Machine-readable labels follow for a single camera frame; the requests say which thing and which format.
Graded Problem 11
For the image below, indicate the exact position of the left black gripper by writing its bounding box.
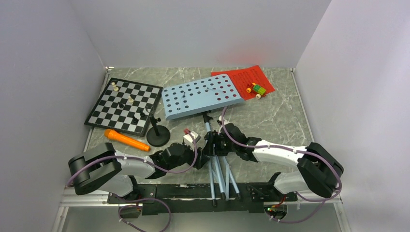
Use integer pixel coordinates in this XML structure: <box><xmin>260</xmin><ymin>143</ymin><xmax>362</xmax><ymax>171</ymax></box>
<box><xmin>167</xmin><ymin>141</ymin><xmax>209</xmax><ymax>171</ymax></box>

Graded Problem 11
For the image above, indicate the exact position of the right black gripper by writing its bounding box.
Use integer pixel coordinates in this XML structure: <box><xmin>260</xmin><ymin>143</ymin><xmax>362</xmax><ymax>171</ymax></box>
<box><xmin>203</xmin><ymin>131</ymin><xmax>238</xmax><ymax>156</ymax></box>

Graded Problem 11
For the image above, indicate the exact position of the black microphone desk stand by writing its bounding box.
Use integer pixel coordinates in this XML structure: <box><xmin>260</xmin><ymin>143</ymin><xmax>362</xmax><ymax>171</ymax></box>
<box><xmin>146</xmin><ymin>108</ymin><xmax>171</xmax><ymax>147</ymax></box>

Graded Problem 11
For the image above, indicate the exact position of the light blue music stand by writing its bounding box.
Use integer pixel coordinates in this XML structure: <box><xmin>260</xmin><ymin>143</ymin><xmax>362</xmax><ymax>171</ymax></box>
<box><xmin>161</xmin><ymin>74</ymin><xmax>244</xmax><ymax>200</ymax></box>

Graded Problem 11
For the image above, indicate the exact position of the red sheet music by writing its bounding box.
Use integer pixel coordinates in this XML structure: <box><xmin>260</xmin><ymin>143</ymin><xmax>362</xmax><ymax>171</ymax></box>
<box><xmin>211</xmin><ymin>65</ymin><xmax>275</xmax><ymax>101</ymax></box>

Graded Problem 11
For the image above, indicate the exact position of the orange toy microphone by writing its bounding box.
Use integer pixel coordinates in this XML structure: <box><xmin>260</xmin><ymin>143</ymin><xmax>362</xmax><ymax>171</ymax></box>
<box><xmin>104</xmin><ymin>129</ymin><xmax>150</xmax><ymax>151</ymax></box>

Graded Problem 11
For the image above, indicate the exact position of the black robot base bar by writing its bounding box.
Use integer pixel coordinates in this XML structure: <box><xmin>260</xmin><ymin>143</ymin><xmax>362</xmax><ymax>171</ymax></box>
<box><xmin>107</xmin><ymin>182</ymin><xmax>297</xmax><ymax>216</ymax></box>

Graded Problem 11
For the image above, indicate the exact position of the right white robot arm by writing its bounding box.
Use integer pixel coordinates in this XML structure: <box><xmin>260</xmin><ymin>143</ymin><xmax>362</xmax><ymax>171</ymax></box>
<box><xmin>204</xmin><ymin>123</ymin><xmax>344</xmax><ymax>201</ymax></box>

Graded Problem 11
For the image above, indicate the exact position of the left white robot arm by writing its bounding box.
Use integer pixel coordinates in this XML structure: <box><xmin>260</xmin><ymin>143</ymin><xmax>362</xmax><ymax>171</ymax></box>
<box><xmin>67</xmin><ymin>143</ymin><xmax>210</xmax><ymax>203</ymax></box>

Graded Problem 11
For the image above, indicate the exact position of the colourful toy block car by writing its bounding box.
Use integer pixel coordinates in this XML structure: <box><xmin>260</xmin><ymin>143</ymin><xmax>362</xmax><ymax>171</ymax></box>
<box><xmin>246</xmin><ymin>83</ymin><xmax>266</xmax><ymax>99</ymax></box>

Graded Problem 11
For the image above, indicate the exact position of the small electronics box left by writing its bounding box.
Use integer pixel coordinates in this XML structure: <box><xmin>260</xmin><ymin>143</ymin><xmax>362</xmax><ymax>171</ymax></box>
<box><xmin>118</xmin><ymin>207</ymin><xmax>142</xmax><ymax>219</ymax></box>

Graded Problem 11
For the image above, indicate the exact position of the electronics board right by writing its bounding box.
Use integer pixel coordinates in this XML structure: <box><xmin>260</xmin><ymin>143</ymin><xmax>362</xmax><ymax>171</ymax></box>
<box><xmin>264</xmin><ymin>203</ymin><xmax>288</xmax><ymax>220</ymax></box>

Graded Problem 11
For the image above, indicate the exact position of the black white chessboard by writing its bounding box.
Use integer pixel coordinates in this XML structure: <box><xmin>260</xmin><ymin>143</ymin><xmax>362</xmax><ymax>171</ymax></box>
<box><xmin>84</xmin><ymin>78</ymin><xmax>163</xmax><ymax>137</ymax></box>

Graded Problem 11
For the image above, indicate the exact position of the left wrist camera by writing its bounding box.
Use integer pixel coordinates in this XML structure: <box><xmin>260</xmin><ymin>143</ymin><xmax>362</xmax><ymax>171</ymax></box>
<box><xmin>183</xmin><ymin>128</ymin><xmax>201</xmax><ymax>150</ymax></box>

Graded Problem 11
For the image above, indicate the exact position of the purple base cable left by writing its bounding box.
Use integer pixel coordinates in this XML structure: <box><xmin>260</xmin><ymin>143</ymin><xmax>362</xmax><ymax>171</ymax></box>
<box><xmin>117</xmin><ymin>198</ymin><xmax>172</xmax><ymax>232</ymax></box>

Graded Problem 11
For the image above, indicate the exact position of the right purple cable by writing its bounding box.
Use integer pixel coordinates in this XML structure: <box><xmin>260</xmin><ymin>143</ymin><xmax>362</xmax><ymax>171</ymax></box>
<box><xmin>221</xmin><ymin>106</ymin><xmax>343</xmax><ymax>203</ymax></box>

